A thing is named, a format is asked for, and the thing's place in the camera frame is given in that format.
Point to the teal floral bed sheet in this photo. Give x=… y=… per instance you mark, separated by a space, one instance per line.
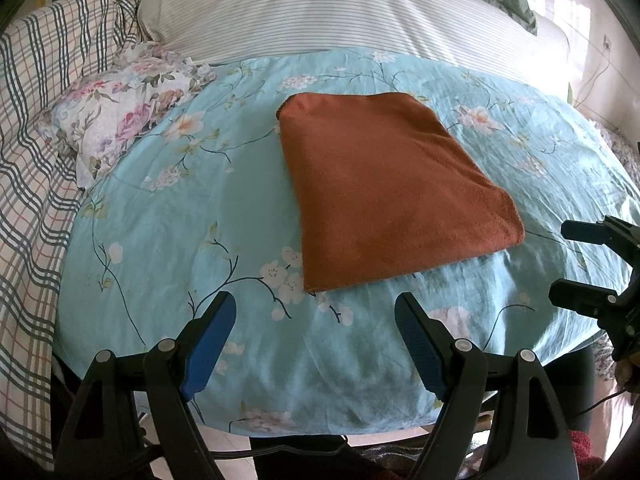
x=200 y=210

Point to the white wall outlet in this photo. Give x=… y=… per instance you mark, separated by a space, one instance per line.
x=607 y=42

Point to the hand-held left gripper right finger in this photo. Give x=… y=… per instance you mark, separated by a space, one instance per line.
x=420 y=350

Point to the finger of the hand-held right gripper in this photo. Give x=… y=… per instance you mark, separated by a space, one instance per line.
x=582 y=231
x=580 y=297

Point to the red textured cloth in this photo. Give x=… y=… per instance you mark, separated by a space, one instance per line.
x=587 y=445

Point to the white floral pillow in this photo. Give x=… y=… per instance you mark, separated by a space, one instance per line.
x=125 y=105

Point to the grey patterned cloth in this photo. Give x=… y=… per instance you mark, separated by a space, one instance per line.
x=620 y=147

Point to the white striped pillow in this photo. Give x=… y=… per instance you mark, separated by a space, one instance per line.
x=325 y=10

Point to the person's black pants leg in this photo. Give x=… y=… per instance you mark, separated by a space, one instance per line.
x=572 y=390

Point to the brown cloth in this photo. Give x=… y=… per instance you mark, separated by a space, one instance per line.
x=390 y=185

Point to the plaid blanket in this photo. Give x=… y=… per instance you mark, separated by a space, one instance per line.
x=30 y=160

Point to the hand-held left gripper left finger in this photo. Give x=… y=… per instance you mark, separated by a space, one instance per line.
x=210 y=345

